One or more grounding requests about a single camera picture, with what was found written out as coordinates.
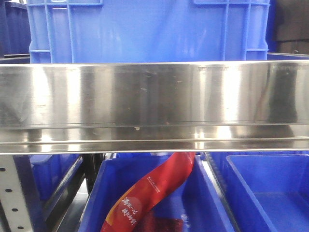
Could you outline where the blue bin with red bag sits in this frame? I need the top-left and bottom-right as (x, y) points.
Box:
(78, 155), (234, 232)

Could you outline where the blue bin lower left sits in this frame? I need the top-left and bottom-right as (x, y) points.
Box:
(29, 154), (79, 201)

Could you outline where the empty blue bin right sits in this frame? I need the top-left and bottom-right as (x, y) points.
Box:
(210, 152), (309, 232)

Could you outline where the red printed plastic bag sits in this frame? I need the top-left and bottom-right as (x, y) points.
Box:
(100, 152), (195, 232)

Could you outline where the large blue crate upper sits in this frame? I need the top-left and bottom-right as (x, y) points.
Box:
(27, 0), (270, 63)

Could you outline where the dark blue crate far left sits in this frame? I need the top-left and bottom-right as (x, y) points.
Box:
(0, 0), (31, 57)

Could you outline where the stainless steel shelf rail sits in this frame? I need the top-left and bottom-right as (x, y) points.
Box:
(0, 60), (309, 155)

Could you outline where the perforated white shelf post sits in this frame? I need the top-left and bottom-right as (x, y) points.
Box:
(0, 155), (32, 232)

